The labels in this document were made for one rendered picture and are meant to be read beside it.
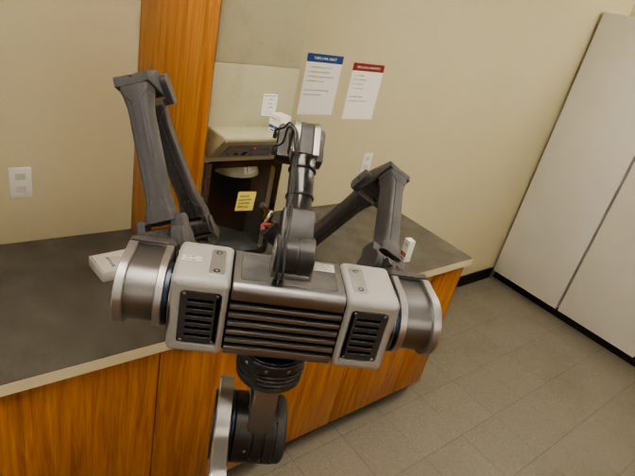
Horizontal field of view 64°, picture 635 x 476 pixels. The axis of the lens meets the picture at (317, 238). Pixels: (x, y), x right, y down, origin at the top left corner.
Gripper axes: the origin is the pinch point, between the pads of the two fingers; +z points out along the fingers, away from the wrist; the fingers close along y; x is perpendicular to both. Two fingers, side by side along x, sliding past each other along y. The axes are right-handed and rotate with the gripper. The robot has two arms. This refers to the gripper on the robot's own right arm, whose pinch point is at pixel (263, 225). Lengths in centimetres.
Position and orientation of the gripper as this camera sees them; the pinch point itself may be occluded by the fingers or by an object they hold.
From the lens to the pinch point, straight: 187.9
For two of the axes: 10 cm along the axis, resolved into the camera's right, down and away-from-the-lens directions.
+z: -6.0, -4.5, 6.6
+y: -4.0, -5.5, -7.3
